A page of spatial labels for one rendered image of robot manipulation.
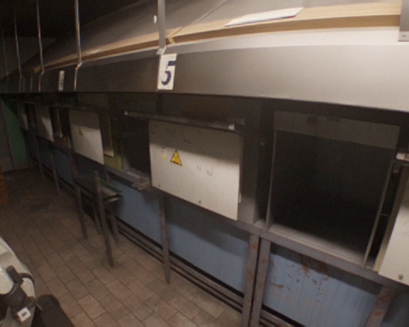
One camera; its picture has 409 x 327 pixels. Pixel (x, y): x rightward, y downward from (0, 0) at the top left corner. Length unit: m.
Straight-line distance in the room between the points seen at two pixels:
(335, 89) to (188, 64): 0.52
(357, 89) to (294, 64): 0.18
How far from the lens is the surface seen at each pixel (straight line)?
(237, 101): 1.20
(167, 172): 1.43
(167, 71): 1.05
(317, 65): 0.73
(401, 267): 1.04
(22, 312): 1.40
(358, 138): 0.99
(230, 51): 0.87
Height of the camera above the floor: 1.55
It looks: 18 degrees down
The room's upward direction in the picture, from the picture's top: straight up
